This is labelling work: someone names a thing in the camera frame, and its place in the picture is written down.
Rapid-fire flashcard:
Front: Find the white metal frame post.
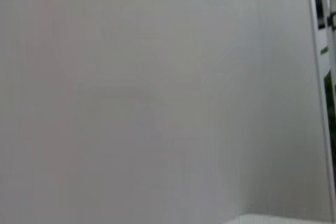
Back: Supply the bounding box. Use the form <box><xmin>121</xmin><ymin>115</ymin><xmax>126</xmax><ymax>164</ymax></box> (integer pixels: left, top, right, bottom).
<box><xmin>306</xmin><ymin>0</ymin><xmax>332</xmax><ymax>224</ymax></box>

